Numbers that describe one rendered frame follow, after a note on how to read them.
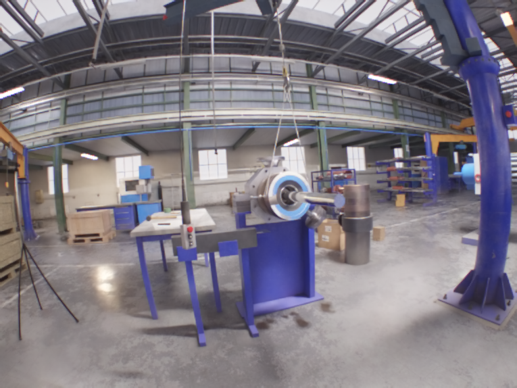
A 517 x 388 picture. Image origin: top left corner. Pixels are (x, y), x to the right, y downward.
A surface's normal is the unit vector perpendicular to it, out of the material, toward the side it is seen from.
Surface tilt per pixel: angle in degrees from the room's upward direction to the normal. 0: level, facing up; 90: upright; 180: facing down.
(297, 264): 90
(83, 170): 90
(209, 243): 90
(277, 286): 90
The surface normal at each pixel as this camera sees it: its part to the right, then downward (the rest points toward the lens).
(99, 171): 0.25, 0.04
